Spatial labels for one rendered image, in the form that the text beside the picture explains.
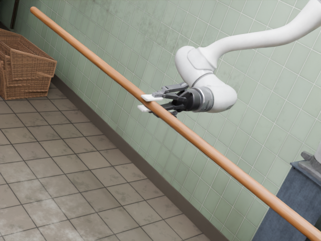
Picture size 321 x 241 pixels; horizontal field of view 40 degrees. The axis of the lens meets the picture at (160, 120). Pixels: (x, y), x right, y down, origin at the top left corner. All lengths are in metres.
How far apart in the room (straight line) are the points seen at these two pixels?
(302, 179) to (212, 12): 1.33
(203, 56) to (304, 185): 0.68
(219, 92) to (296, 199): 0.61
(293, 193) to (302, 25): 0.72
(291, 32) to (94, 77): 2.40
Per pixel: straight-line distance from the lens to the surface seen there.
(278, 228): 2.01
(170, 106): 1.44
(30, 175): 2.97
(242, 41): 1.61
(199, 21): 2.89
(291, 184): 1.93
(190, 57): 1.64
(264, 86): 2.57
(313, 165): 1.90
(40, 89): 3.89
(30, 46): 4.14
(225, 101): 1.58
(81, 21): 3.90
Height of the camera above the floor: 1.72
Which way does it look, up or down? 24 degrees down
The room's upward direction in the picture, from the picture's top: 21 degrees clockwise
